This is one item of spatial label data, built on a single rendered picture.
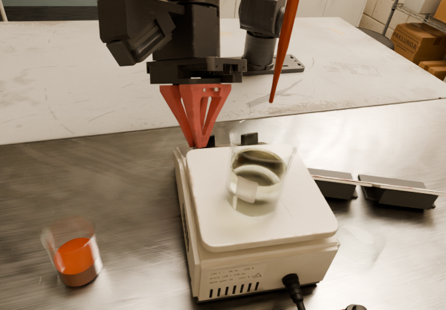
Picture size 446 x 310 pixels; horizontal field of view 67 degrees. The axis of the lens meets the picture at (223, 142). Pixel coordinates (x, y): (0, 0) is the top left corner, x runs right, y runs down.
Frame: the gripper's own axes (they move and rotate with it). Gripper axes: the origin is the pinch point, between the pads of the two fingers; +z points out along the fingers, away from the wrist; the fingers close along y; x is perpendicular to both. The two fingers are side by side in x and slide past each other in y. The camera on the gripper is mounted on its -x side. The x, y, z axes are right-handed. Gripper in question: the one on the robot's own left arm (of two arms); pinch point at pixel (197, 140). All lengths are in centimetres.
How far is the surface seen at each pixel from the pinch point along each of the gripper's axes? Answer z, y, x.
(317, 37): -18, -12, 59
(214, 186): 2.7, 7.7, -6.1
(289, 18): -10.4, 16.8, -9.4
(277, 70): -7.4, 15.4, -8.2
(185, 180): 3.1, 3.1, -5.3
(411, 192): 6.9, 19.9, 16.4
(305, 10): -66, -108, 250
